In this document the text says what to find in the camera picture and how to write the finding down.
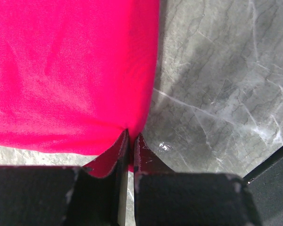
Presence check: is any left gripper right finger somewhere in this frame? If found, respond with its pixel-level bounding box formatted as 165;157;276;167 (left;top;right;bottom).
133;133;174;174

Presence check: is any black base beam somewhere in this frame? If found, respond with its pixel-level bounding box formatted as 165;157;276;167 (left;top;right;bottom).
244;146;283;226

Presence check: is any bright red t-shirt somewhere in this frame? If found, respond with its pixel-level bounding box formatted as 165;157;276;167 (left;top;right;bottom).
0;0;161;176

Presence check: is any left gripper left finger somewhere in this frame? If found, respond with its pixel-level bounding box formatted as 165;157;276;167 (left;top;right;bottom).
84;130;130;226

